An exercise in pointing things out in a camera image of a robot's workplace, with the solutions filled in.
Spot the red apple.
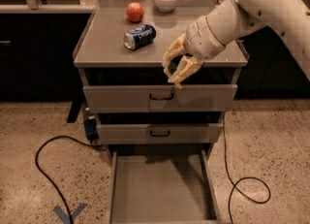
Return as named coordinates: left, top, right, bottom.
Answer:
left=126, top=2, right=144, bottom=22

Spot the grey drawer cabinet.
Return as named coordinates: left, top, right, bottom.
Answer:
left=74, top=0, right=247, bottom=154

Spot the blue Pepsi can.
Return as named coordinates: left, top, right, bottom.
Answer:
left=123, top=24, right=156, bottom=50

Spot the grey top drawer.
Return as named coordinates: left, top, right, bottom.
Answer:
left=83, top=84, right=237, bottom=113

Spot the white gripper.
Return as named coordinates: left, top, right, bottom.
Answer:
left=162, top=16, right=226, bottom=88

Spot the dark green sponge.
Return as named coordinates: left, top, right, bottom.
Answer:
left=168, top=55, right=182, bottom=75

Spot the blue power adapter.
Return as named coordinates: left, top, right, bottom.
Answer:
left=83, top=118, right=99, bottom=142

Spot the grey drawer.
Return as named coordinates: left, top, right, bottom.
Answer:
left=97, top=123, right=223, bottom=144
left=83, top=84, right=237, bottom=113
left=105, top=151, right=221, bottom=224

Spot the black cable right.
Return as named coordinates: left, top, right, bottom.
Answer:
left=221, top=120, right=271, bottom=224

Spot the grey bottom drawer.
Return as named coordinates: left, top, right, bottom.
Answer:
left=105, top=151, right=221, bottom=224

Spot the grey middle drawer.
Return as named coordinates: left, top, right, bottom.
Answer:
left=97, top=123, right=223, bottom=144

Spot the black cable left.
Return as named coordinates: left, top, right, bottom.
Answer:
left=34, top=135, right=107, bottom=224

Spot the dark background counter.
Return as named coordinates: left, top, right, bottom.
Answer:
left=0, top=14, right=310, bottom=101

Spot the white bowl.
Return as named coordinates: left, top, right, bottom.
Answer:
left=154, top=0, right=178, bottom=13

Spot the blue tape floor mark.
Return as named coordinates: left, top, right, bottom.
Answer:
left=52, top=202, right=88, bottom=224

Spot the black cable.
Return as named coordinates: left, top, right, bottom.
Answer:
left=34, top=135, right=107, bottom=224
left=221, top=120, right=271, bottom=224

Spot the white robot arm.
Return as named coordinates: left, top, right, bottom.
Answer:
left=162, top=0, right=310, bottom=86

